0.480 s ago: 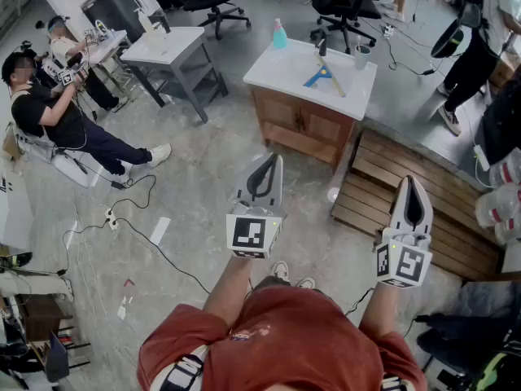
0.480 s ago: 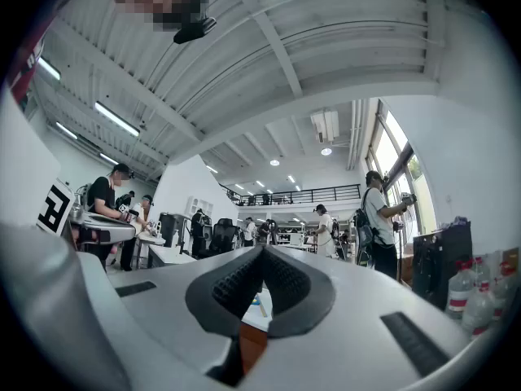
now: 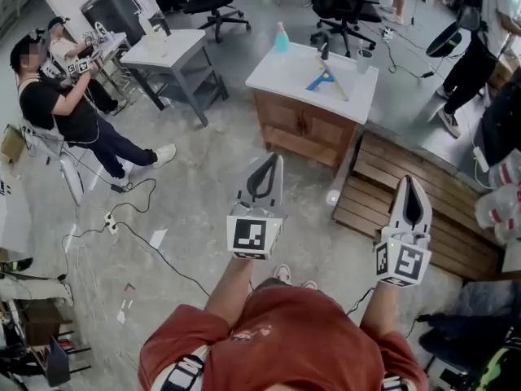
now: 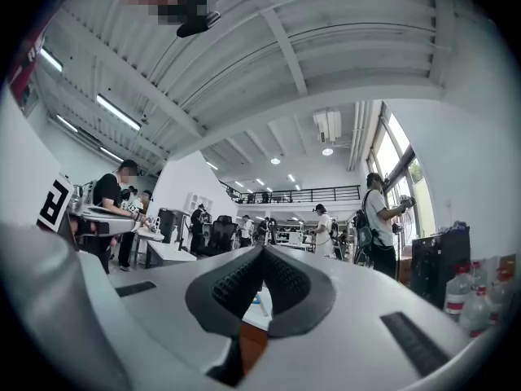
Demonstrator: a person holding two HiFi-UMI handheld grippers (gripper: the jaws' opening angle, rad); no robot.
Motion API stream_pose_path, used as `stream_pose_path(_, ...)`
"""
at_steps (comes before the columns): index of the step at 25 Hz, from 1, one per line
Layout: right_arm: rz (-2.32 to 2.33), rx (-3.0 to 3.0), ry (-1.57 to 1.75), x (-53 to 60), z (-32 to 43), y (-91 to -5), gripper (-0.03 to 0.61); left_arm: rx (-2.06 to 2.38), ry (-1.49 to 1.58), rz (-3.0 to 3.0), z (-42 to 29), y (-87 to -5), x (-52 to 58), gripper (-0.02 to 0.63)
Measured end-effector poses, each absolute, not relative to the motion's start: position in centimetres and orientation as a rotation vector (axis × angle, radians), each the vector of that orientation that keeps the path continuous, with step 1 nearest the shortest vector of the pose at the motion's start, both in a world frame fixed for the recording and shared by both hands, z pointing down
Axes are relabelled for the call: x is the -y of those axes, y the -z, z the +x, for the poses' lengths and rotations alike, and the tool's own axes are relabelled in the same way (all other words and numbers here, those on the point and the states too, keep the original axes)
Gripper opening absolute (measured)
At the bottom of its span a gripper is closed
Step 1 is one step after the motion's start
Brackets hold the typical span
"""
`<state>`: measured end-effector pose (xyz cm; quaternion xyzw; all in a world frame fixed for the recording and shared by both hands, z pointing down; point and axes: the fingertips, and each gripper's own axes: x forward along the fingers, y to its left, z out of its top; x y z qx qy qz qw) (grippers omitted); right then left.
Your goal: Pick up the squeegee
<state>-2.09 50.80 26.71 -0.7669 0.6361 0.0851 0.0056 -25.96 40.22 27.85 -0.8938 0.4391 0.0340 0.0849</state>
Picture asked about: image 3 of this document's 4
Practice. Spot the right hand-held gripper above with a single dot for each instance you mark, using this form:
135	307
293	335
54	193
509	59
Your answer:
407	261

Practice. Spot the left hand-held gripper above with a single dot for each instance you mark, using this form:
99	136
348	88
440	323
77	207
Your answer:
248	234

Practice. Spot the blue yellow squeegee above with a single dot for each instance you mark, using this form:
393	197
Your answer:
321	80

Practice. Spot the person's right forearm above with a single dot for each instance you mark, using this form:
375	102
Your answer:
378	308

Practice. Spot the person's left forearm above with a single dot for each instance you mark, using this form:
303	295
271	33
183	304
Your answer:
232	283

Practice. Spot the wooden slatted platform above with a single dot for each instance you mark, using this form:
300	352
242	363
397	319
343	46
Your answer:
378	157

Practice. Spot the small white round device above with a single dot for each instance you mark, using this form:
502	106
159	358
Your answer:
333	197

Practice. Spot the wooden cabinet with white sink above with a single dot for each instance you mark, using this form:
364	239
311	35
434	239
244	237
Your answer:
317	137

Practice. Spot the person's left white shoe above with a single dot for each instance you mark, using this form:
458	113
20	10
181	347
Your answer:
283	274

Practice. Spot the person's white shoe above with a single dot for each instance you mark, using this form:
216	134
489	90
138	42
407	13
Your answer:
309	285
283	274

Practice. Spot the white power strip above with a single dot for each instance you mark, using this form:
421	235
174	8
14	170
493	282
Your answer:
110	223
480	160
388	33

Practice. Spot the clear plastic bag of cans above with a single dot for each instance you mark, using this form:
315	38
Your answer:
502	206

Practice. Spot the person's right white shoe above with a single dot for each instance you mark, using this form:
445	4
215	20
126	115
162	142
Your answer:
309	285

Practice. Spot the white paper sheet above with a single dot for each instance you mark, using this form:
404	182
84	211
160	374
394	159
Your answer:
158	238

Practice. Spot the blue grey bag pile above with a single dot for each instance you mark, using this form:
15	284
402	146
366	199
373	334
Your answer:
480	312

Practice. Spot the black cabinet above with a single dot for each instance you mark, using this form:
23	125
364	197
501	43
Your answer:
504	124

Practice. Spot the black power adapter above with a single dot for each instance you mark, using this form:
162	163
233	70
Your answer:
119	188

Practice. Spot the teal spray bottle pink nozzle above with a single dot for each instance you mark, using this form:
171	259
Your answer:
281	43

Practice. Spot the black faucet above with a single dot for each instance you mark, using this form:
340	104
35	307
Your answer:
324	51

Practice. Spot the person's red shirt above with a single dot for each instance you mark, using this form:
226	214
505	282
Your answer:
293	340

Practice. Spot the green black backpack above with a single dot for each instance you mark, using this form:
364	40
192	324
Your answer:
500	365

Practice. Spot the white chair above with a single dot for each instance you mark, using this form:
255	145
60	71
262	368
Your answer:
71	173

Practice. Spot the cluttered white table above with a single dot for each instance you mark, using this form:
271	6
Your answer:
116	41

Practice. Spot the dark grey box unit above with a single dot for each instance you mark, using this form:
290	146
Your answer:
114	10

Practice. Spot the white box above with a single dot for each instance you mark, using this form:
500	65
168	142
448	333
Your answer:
14	218

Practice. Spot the cluttered equipment shelf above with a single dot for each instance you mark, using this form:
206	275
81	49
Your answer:
45	320

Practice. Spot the brown cardboard box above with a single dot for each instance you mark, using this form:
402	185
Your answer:
11	145

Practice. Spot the white table grey frame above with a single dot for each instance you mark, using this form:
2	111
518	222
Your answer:
163	51

